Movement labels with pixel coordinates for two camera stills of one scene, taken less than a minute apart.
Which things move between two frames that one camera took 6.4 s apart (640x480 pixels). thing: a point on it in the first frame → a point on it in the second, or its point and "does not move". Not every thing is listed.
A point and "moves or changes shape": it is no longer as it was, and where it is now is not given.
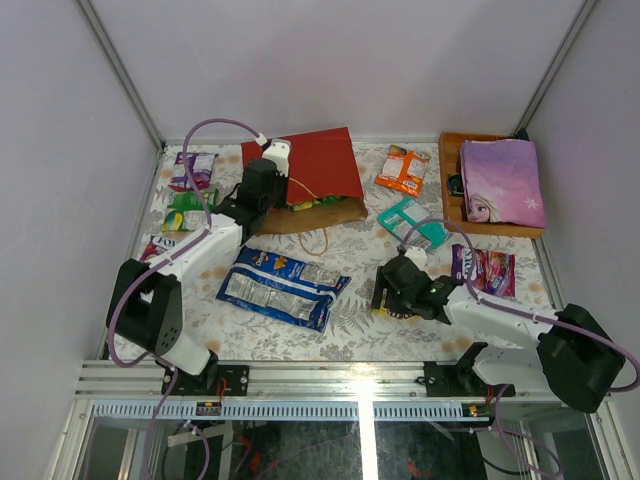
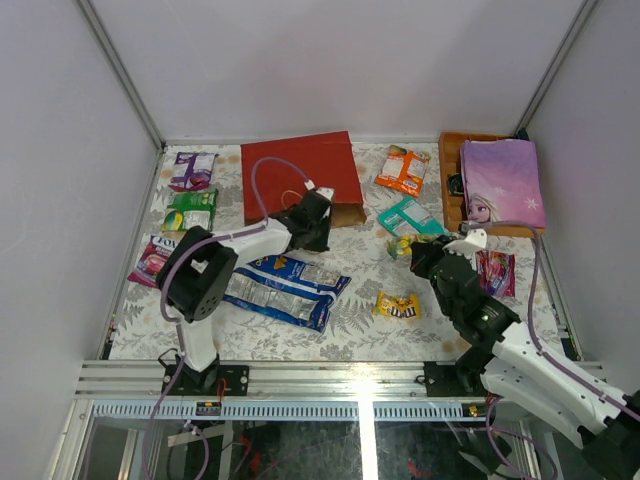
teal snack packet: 411,222 does not move
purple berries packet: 492,272 does not move
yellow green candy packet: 324,201 moves or changes shape
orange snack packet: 403,171 does not move
